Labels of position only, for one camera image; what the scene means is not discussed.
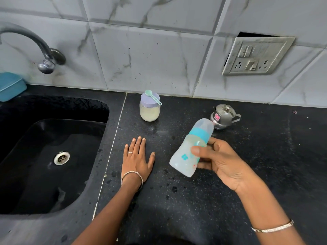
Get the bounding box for person's left hand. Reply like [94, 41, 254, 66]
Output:
[121, 136, 155, 183]

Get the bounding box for clear baby bottle teal ring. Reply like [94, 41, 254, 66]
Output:
[169, 118, 214, 178]

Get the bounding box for person's right hand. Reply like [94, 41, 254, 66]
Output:
[191, 137, 261, 194]

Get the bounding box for steel sink faucet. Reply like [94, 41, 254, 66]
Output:
[0, 22, 66, 74]

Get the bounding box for blue plastic container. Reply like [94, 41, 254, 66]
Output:
[0, 72, 27, 102]

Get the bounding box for small steel kettle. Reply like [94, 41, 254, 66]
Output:
[210, 104, 242, 130]

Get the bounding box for steel sink drain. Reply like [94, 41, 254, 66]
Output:
[53, 151, 70, 166]

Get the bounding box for person's left forearm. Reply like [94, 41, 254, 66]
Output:
[72, 173, 143, 245]

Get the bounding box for teal measuring scoop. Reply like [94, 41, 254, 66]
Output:
[145, 90, 162, 106]

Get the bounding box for black sink basin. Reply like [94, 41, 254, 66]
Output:
[0, 95, 110, 215]

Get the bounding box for wall switch socket plate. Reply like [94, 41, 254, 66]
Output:
[222, 36, 296, 76]

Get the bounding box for gold bangle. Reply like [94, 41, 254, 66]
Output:
[251, 219, 294, 233]

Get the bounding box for glass jar with lilac lid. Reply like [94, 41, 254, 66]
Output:
[139, 92, 161, 122]

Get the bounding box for silver bangle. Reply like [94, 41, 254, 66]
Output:
[121, 171, 144, 190]

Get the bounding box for person's right forearm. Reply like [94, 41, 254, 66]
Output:
[236, 176, 306, 245]

